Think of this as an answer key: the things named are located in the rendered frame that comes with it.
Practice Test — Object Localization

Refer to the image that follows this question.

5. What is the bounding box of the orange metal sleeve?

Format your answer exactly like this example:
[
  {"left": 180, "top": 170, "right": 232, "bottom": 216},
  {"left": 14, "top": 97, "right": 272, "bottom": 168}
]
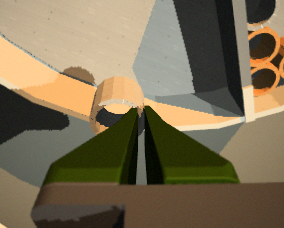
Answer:
[
  {"left": 270, "top": 36, "right": 284, "bottom": 78},
  {"left": 251, "top": 61, "right": 280, "bottom": 97},
  {"left": 248, "top": 26, "right": 280, "bottom": 67}
]

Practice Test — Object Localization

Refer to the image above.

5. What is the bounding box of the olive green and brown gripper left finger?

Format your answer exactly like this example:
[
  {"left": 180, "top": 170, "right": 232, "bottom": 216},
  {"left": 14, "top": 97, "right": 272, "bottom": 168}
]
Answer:
[{"left": 41, "top": 107, "right": 138, "bottom": 188}]

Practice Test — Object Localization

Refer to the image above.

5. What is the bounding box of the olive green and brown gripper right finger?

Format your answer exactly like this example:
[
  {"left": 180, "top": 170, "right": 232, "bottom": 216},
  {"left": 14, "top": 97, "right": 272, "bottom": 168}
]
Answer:
[{"left": 144, "top": 105, "right": 240, "bottom": 185}]

